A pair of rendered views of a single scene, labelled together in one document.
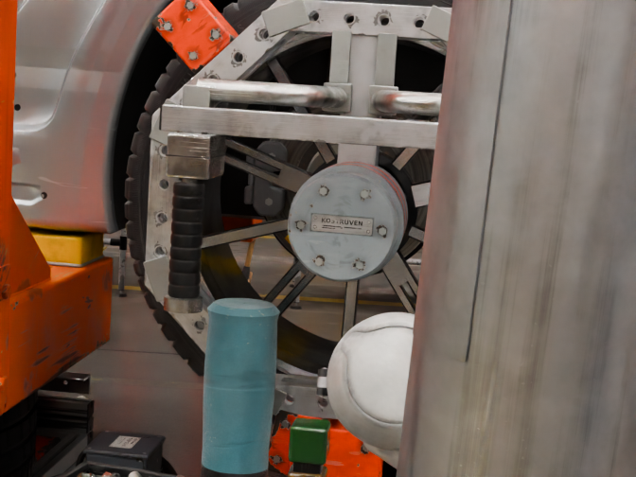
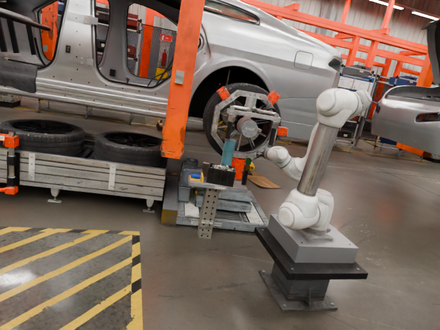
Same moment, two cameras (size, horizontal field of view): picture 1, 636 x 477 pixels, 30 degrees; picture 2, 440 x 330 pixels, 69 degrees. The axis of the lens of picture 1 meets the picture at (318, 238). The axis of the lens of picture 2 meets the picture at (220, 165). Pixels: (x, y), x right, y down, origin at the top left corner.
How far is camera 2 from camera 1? 1.26 m
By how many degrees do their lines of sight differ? 18
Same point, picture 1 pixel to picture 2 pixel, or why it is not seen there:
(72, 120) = not seen: hidden behind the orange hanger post
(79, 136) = not seen: hidden behind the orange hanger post
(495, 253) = (321, 147)
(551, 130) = (327, 139)
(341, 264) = (249, 135)
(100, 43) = not seen: hidden behind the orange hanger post
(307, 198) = (245, 124)
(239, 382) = (230, 151)
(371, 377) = (280, 154)
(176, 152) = (230, 116)
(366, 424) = (278, 159)
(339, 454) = (239, 163)
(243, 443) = (229, 160)
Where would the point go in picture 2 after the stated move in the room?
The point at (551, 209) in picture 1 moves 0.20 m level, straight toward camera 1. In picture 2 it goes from (326, 145) to (343, 154)
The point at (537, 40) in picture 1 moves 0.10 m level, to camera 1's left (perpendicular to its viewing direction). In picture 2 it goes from (327, 132) to (310, 129)
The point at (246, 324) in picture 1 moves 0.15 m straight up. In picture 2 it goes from (232, 143) to (236, 124)
